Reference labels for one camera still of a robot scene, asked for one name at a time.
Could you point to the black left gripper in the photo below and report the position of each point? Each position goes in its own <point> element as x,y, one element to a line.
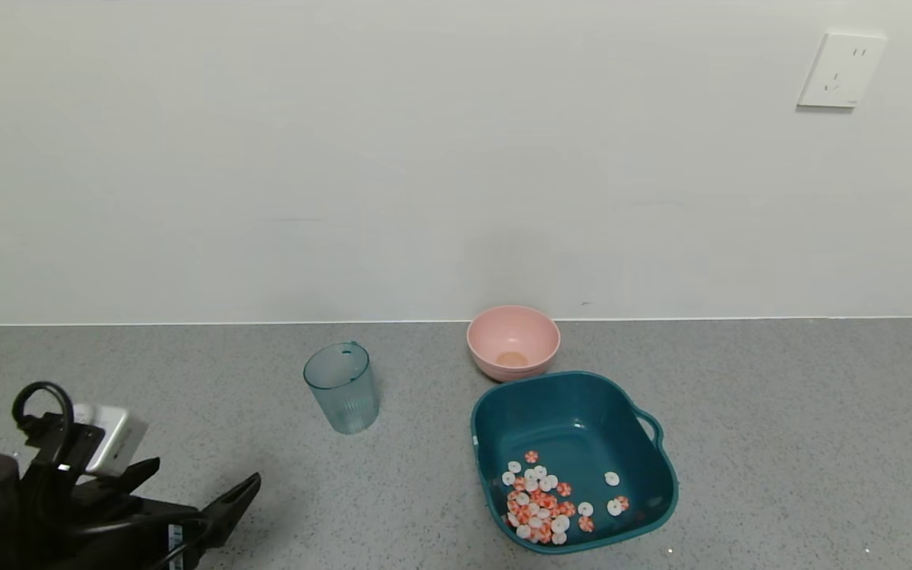
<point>178,532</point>

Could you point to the transparent teal ribbed cup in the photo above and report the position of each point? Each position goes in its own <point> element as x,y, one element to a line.
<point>343,392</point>

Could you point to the red white candy pieces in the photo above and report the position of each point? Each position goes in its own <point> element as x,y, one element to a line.
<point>537,511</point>

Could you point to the pink bowl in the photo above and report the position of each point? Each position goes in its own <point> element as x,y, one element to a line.
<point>513,336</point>

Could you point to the teal plastic basin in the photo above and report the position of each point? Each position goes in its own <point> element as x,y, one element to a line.
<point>583,427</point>

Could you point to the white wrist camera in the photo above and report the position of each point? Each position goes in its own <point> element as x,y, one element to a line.
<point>115,439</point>

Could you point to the white wall socket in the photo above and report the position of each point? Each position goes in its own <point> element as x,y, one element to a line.
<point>841,71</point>

